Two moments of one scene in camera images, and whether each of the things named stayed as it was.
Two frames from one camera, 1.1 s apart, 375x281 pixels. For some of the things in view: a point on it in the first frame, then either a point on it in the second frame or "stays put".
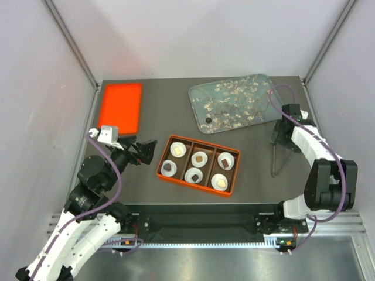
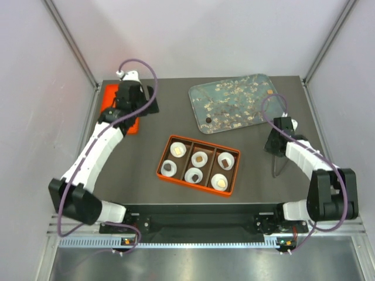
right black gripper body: [278, 137] to [270, 146]
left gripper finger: [149, 147] to [154, 108]
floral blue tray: [233, 103] stays put
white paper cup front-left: [169, 173] stays put
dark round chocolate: [167, 167] stays put
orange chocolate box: [203, 165] stays put
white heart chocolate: [221, 183] stays put
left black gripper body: [123, 154] to [142, 103]
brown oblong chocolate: [225, 163] stays put
